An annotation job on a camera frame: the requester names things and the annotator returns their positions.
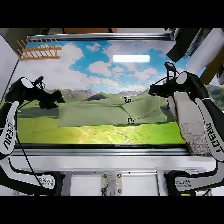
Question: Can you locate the black garment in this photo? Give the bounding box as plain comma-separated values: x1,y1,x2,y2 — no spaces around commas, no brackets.
165,27,202,64

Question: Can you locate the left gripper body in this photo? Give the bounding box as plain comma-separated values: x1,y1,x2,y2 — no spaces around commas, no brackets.
38,88,66,110

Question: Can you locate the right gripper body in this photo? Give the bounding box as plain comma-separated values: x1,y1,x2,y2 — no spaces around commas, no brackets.
147,83,172,99

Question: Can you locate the pale grey garment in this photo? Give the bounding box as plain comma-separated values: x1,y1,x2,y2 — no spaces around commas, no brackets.
167,91,212,158

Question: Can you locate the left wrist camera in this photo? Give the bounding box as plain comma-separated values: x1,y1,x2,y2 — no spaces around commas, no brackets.
32,75,46,90

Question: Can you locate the silver frame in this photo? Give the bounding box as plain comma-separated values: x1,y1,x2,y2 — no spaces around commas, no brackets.
9,32,218,197

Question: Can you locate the black cable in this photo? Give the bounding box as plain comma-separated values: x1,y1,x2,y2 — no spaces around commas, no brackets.
14,123,42,184

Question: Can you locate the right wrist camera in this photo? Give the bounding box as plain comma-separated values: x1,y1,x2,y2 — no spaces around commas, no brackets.
164,61,177,83

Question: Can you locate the white garment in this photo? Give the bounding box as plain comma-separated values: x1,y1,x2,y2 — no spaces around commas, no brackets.
185,27,224,75

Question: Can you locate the olive green garment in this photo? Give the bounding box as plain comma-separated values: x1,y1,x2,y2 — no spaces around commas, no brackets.
56,93,169,128

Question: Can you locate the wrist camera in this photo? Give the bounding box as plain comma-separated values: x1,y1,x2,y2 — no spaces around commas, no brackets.
164,61,177,83
32,75,46,90

